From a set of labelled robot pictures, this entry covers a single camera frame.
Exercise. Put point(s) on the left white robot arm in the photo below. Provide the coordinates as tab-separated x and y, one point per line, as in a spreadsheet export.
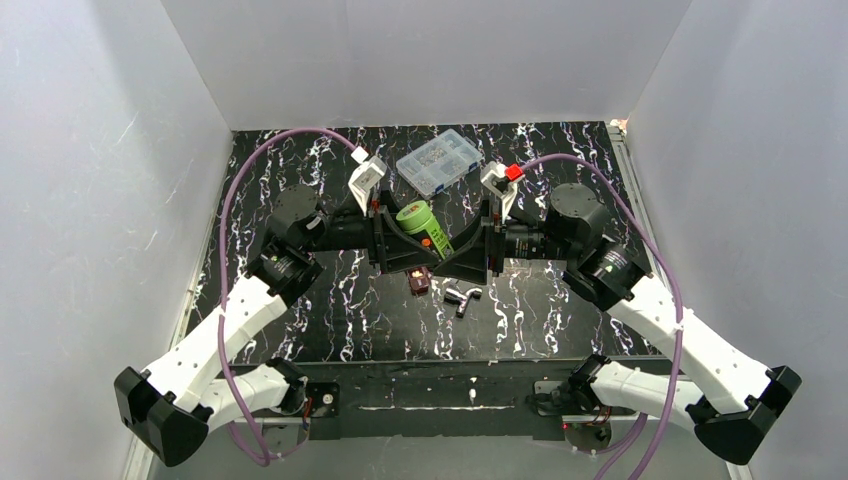
175	402

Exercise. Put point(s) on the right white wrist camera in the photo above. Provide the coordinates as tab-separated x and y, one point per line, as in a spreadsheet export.
502	181

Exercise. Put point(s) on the chrome faucet tap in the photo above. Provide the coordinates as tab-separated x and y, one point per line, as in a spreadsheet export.
460	299

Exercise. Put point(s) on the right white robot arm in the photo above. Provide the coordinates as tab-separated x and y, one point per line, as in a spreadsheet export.
729	400

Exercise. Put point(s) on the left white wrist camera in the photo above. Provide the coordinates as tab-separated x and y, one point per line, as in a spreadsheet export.
370	170

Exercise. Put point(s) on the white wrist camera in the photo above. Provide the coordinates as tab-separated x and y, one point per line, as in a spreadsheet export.
502	181
370	170

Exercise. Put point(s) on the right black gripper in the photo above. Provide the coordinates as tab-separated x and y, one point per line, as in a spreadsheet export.
494	240

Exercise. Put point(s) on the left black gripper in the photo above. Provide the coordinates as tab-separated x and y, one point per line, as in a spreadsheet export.
375	234

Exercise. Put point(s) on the clear plastic organizer box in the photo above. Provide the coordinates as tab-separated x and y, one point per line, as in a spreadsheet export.
439	163

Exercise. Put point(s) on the red pill organizer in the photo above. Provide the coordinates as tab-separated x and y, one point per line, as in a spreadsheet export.
419	281

